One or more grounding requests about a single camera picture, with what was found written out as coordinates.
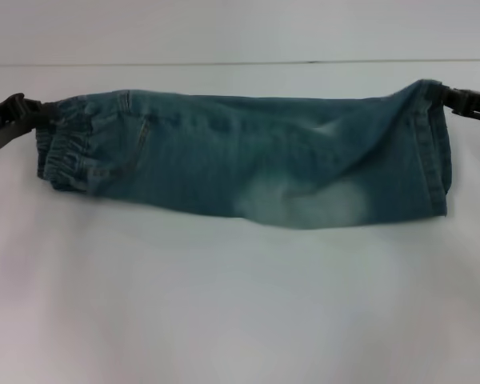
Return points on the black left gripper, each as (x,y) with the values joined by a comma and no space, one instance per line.
(0,116)

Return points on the blue denim shorts with cartoon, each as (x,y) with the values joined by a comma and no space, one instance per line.
(240,172)

